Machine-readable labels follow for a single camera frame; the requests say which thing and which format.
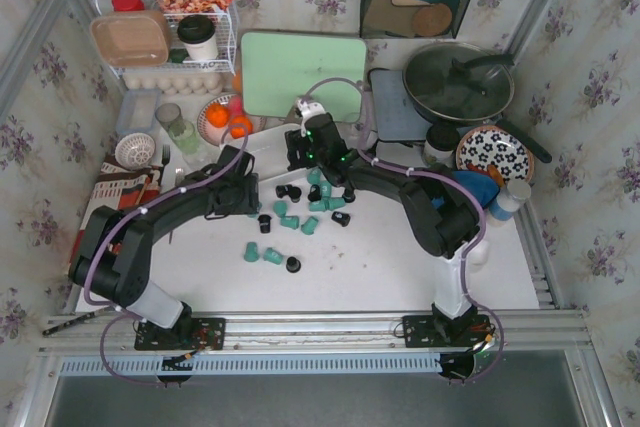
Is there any teal capsule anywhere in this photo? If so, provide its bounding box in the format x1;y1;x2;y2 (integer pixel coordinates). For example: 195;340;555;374
244;242;260;263
306;168;322;185
262;247;284;265
300;216;319;236

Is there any clear drinking glass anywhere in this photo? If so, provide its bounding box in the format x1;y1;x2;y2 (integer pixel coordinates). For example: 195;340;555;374
338;114;376;149

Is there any white rectangular storage basket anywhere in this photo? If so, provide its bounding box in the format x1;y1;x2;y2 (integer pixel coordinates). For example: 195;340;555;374
246;124;300;180

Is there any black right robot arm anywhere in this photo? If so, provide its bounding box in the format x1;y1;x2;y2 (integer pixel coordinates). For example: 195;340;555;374
285;96;492;347

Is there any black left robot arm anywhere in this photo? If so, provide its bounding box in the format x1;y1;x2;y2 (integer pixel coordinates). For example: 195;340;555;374
68;146;259;335

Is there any white perforated small basket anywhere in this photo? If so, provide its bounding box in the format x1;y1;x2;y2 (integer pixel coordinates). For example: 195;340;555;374
114;133;155;170

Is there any black capsule centre left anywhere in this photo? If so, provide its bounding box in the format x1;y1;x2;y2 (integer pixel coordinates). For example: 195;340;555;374
258;214;272;234

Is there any black capsule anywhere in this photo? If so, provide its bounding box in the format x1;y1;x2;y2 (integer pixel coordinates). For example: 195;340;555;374
285;256;301;273
331;211;351;227
258;214;272;234

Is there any fruit plate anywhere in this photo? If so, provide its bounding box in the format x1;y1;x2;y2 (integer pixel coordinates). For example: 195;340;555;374
196;93;267;146

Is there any orange fruit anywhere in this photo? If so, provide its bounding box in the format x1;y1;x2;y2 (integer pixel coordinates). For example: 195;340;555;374
205;102;231;128
229;115;254;139

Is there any black capsule right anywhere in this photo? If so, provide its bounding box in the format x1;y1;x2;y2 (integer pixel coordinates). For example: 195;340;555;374
331;211;351;227

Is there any green glass cup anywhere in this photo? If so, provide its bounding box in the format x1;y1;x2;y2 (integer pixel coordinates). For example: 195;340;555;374
168;119;200;155

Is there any black fork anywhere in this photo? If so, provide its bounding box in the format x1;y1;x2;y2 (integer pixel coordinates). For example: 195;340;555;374
160;144;171;181

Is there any green cutting board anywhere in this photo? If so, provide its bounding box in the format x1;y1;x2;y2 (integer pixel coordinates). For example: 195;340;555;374
240;31;367;118

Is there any black capsule bottom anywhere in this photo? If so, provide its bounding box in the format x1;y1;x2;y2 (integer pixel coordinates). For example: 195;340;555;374
285;256;301;273

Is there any grey plastic cup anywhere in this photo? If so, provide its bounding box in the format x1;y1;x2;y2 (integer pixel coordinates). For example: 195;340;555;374
155;103;182;131

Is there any patterned folded cloth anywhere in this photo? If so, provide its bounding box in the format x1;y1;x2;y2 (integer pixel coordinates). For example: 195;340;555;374
70;155;163;259

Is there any black lidded printed jar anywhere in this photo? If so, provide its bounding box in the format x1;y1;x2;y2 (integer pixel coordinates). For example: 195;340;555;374
422;123;461;168

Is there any white egg tray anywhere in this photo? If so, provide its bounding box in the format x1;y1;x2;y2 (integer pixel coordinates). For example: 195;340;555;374
123;73;225;95

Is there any black frying pan with lid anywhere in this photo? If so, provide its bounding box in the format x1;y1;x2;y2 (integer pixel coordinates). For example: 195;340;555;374
402;42;552;164

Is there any black mesh organizer rack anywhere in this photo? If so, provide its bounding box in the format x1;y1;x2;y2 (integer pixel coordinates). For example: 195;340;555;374
359;0;470;39

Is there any white cup black lid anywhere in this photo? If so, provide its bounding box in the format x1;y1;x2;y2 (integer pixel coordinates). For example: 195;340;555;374
177;14;219;61

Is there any blue cloth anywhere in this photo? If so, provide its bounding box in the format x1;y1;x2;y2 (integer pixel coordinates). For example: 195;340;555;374
441;170;499;209

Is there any brown lidded food container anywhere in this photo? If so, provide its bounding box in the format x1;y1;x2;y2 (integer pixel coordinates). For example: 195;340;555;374
90;10;172;68

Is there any flower patterned plate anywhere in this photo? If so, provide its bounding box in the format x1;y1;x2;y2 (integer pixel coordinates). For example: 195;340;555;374
455;125;534;183

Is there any white blue bottle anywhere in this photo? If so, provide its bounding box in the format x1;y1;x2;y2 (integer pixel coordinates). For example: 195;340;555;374
487;179;531;226

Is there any red capped jar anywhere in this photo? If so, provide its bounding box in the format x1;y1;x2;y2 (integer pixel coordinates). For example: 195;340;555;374
111;0;145;12

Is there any white wire shelf rack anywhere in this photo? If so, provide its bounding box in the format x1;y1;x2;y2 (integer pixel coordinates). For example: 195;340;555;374
90;0;239;76

